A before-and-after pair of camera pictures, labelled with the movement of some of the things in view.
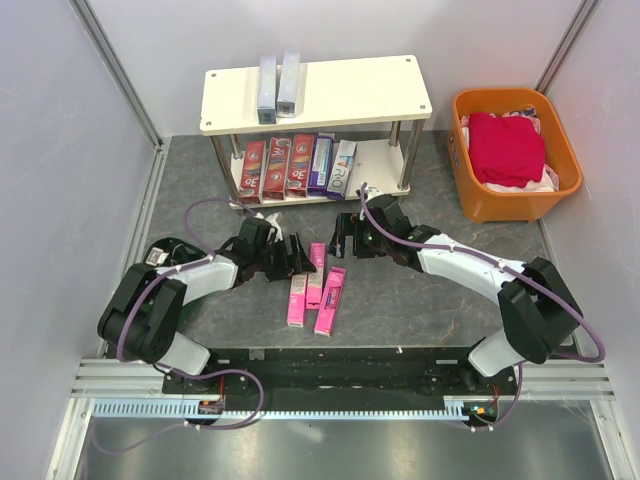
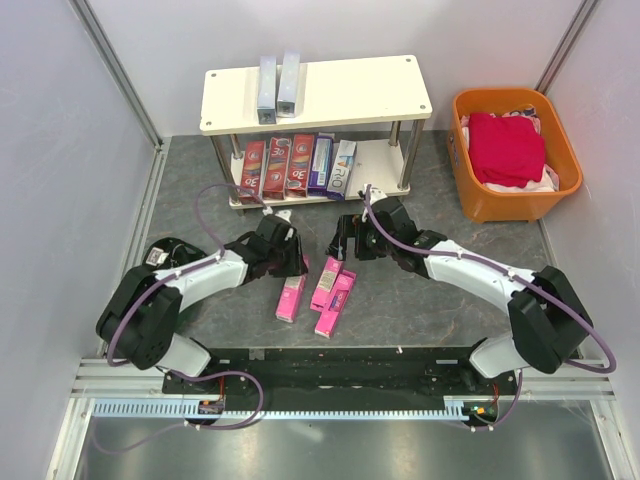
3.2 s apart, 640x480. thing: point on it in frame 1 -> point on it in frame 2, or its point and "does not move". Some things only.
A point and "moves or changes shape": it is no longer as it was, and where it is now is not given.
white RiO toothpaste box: [340, 171] does not move
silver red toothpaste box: [252, 172] does not move
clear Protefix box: [287, 95] does not move
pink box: [326, 319] moves or changes shape
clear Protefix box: [267, 90] does not move
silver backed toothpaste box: [276, 170] does not move
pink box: [296, 306] moves or changes shape
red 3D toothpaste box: [298, 178] does not move
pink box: [316, 279] -> [326, 284]
